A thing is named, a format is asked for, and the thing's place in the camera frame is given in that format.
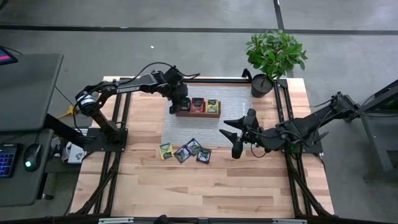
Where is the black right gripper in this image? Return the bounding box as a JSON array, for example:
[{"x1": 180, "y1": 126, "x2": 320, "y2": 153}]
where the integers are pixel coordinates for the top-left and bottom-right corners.
[{"x1": 219, "y1": 108, "x2": 271, "y2": 159}]

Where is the red tea bag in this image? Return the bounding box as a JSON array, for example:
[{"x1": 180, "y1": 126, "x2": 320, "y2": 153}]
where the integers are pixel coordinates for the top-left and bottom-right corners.
[{"x1": 190, "y1": 97, "x2": 206, "y2": 113}]

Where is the yellow green tea bag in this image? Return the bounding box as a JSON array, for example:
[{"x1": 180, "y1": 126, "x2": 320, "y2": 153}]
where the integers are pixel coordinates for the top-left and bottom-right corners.
[
  {"x1": 158, "y1": 142, "x2": 175, "y2": 161},
  {"x1": 205, "y1": 99, "x2": 220, "y2": 114}
]

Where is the silver packet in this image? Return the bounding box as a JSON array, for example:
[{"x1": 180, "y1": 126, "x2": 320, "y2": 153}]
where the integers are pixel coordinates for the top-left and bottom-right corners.
[{"x1": 173, "y1": 145, "x2": 192, "y2": 164}]

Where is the grey woven placemat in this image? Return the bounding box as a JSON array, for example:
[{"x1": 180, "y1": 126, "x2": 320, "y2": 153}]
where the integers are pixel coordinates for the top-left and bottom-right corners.
[{"x1": 160, "y1": 84, "x2": 256, "y2": 149}]

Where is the wooden three-compartment tray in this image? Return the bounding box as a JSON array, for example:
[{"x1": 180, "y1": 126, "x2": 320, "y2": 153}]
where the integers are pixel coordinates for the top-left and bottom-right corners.
[{"x1": 175, "y1": 96, "x2": 222, "y2": 118}]

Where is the green potted plant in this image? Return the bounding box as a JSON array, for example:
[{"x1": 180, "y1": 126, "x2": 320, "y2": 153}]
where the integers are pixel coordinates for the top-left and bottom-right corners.
[{"x1": 245, "y1": 30, "x2": 308, "y2": 99}]

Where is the white box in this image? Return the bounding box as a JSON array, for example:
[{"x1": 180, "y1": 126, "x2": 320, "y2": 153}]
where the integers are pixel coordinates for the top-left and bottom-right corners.
[{"x1": 60, "y1": 141, "x2": 88, "y2": 165}]

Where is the black diagonal support bar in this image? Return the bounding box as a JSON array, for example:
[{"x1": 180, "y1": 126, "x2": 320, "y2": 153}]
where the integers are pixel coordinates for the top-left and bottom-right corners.
[{"x1": 43, "y1": 113, "x2": 94, "y2": 149}]

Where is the large dark grey desk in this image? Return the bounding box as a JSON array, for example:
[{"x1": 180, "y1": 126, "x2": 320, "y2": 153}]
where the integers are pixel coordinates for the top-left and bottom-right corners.
[{"x1": 0, "y1": 52, "x2": 65, "y2": 133}]

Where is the black metal stand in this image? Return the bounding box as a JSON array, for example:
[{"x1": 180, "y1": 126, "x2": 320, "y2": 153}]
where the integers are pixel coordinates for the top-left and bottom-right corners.
[{"x1": 357, "y1": 79, "x2": 398, "y2": 183}]

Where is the black computer mouse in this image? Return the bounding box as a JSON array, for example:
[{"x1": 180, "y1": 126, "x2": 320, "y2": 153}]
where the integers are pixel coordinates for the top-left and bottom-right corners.
[{"x1": 23, "y1": 142, "x2": 43, "y2": 172}]

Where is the monitor screen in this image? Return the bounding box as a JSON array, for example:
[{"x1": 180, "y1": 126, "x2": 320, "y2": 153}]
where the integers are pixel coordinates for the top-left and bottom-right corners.
[{"x1": 0, "y1": 46, "x2": 18, "y2": 66}]

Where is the backlit keyboard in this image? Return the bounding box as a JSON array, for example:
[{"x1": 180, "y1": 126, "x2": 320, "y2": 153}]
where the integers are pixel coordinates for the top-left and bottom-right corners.
[{"x1": 0, "y1": 142, "x2": 18, "y2": 179}]

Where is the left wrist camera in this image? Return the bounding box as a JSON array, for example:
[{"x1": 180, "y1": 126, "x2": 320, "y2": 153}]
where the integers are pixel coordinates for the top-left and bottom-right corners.
[{"x1": 164, "y1": 65, "x2": 184, "y2": 84}]

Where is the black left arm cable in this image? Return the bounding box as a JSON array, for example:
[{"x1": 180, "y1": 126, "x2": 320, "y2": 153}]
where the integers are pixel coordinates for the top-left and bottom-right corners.
[{"x1": 123, "y1": 61, "x2": 201, "y2": 86}]

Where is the black metal table frame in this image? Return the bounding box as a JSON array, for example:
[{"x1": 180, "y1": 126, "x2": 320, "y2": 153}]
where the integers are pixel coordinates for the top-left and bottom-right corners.
[{"x1": 70, "y1": 70, "x2": 335, "y2": 218}]

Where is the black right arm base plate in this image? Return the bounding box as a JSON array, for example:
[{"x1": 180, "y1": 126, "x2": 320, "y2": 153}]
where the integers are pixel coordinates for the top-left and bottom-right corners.
[{"x1": 279, "y1": 130, "x2": 324, "y2": 154}]

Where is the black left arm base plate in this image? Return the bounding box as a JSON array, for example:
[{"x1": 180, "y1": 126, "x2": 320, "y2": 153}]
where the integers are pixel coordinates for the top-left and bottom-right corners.
[{"x1": 83, "y1": 127, "x2": 129, "y2": 153}]

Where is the silver metal bracket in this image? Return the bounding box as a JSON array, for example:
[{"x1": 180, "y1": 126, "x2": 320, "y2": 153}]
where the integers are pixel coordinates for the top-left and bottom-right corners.
[
  {"x1": 272, "y1": 218, "x2": 308, "y2": 224},
  {"x1": 98, "y1": 217, "x2": 134, "y2": 224}
]

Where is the yellow cable plug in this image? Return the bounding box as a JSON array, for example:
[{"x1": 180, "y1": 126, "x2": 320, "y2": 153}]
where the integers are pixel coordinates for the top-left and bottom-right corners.
[{"x1": 57, "y1": 105, "x2": 78, "y2": 119}]

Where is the black floor cable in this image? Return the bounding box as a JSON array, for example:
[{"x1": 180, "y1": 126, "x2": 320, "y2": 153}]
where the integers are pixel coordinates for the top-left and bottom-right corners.
[{"x1": 54, "y1": 84, "x2": 75, "y2": 108}]

